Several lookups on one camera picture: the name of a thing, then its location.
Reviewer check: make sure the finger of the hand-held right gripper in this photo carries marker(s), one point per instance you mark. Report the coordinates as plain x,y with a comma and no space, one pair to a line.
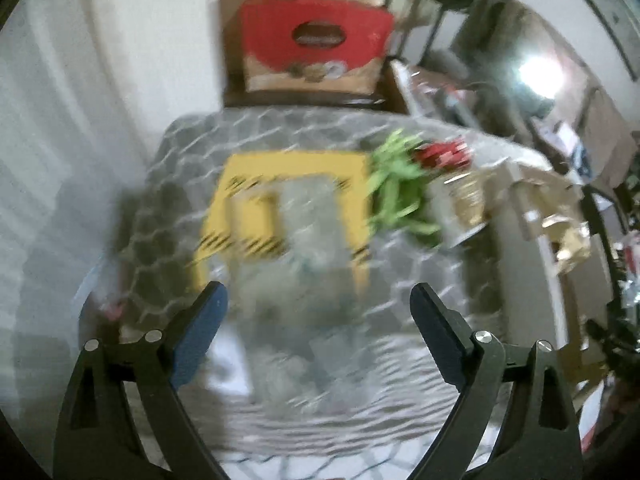
617,337

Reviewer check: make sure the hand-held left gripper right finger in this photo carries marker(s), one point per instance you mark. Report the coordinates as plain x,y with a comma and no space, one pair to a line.
442,345

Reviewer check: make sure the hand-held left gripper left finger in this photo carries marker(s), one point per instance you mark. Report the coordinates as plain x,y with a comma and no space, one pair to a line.
195,345

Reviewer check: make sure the gold box white label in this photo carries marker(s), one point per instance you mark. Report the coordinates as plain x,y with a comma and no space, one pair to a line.
462,205

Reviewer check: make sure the cardboard box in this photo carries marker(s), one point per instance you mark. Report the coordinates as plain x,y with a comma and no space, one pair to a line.
540,210

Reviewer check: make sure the blue-edged face mask pack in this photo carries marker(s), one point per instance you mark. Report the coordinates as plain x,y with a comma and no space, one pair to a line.
305,240

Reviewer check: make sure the green plastic item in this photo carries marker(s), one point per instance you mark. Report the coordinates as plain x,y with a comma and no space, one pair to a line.
400,190

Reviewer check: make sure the red packet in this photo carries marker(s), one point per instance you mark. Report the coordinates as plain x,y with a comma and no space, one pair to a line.
442,156

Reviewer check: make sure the black storage crate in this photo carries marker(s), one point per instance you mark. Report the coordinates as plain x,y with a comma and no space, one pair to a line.
600,240

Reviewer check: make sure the grey white patterned blanket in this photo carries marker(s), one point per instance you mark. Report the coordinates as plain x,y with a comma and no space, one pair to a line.
165,200

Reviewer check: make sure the brown sofa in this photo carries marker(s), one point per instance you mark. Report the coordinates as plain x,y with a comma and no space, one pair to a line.
585,105

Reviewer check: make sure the white curtain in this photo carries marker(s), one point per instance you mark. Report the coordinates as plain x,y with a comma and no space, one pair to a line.
75,135

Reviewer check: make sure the glowing portable light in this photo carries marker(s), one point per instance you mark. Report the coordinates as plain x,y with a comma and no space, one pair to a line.
535,80

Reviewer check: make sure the black speaker stand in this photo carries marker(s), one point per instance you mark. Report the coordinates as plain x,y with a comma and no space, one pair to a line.
430,35

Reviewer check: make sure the red gift bag oval label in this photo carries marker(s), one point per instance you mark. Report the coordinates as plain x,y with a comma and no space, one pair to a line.
315,45

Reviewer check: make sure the framed wall picture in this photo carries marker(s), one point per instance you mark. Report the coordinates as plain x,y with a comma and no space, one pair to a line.
600,5

